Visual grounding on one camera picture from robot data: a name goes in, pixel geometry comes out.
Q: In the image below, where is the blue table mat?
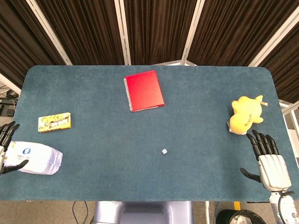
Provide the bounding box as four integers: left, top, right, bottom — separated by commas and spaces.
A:
0, 64, 299, 202

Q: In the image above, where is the black cable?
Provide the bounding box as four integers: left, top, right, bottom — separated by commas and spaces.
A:
71, 201, 79, 224

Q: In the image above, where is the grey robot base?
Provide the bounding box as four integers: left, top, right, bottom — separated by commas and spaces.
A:
93, 201, 193, 224

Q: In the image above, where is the yellow snack box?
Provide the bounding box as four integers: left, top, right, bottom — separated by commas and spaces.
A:
38, 112, 72, 133

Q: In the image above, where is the dark brown curtain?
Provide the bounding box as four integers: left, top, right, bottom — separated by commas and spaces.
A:
0, 0, 299, 104

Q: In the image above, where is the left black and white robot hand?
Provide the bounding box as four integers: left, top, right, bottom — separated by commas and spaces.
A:
0, 121, 29, 176

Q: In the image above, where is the yellow plush toy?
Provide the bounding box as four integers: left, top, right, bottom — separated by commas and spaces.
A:
226, 94, 269, 135

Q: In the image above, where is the black round bin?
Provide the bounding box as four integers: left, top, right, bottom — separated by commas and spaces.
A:
214, 209, 256, 224

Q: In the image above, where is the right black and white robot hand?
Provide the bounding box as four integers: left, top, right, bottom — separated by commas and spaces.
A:
240, 129, 292, 193

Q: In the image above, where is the white tissue pack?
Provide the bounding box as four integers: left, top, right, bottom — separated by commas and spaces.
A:
4, 140, 64, 175

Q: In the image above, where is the red spiral notebook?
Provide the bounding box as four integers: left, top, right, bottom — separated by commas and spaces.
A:
123, 70, 165, 112

